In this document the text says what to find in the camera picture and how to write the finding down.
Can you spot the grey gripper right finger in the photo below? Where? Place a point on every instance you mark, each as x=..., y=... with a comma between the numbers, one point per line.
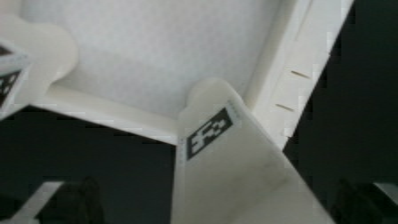
x=366, y=203

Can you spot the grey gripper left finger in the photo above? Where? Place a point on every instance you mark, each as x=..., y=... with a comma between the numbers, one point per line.
x=62, y=203

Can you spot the white desk tabletop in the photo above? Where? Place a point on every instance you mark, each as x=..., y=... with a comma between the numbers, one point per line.
x=160, y=43

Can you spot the white desk leg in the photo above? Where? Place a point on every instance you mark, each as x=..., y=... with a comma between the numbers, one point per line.
x=38, y=59
x=238, y=186

